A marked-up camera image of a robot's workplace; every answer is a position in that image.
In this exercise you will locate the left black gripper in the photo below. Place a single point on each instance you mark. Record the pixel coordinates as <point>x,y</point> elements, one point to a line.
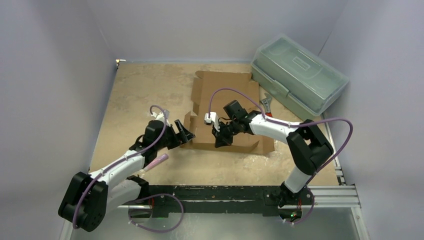
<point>178,138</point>

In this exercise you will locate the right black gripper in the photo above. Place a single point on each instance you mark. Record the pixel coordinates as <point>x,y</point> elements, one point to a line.
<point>222,131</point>

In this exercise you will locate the brown cardboard box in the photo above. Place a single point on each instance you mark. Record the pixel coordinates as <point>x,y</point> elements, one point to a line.
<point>211,91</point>

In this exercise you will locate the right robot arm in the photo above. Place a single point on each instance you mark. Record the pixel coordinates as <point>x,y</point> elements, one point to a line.
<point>308,146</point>

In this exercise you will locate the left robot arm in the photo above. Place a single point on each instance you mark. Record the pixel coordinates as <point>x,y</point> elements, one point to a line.
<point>90,196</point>

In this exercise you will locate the purple highlighter marker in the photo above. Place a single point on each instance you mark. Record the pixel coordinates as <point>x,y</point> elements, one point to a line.
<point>158,160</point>

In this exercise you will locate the translucent green plastic toolbox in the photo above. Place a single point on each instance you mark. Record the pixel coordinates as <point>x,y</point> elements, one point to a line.
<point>295,77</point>

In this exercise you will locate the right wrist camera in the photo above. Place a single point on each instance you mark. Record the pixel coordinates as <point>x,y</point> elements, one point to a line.
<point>212,119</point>

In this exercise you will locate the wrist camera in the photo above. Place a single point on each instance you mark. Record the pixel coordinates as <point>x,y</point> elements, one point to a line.
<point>212,119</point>
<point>162,116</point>

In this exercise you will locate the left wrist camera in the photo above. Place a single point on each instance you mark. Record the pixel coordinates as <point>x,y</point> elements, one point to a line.
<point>162,116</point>

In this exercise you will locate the red handled adjustable wrench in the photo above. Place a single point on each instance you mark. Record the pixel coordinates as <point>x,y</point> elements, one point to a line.
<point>266,102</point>

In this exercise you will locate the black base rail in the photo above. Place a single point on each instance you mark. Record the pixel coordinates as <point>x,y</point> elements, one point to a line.
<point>207,199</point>

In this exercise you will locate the aluminium frame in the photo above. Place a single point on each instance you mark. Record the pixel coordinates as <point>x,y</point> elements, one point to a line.
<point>335,215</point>

